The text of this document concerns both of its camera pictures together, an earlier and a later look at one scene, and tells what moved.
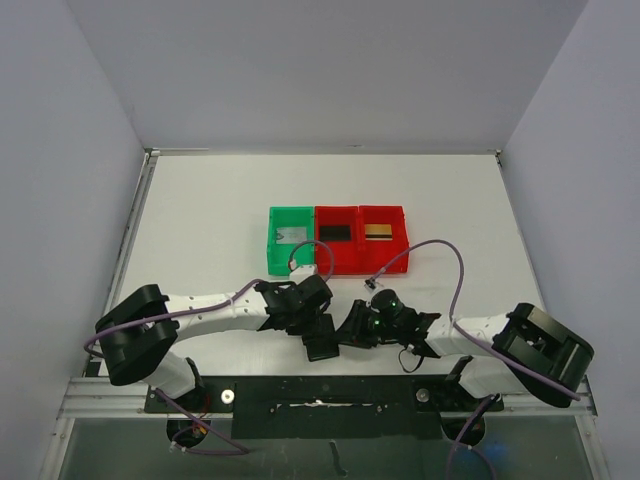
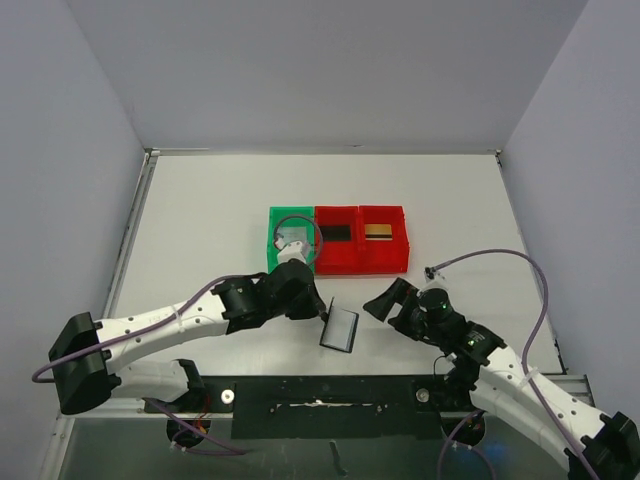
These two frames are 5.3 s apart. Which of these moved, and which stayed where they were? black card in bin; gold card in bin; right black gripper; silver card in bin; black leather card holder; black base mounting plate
Moved: black leather card holder; right black gripper
Stayed: black card in bin; silver card in bin; black base mounting plate; gold card in bin
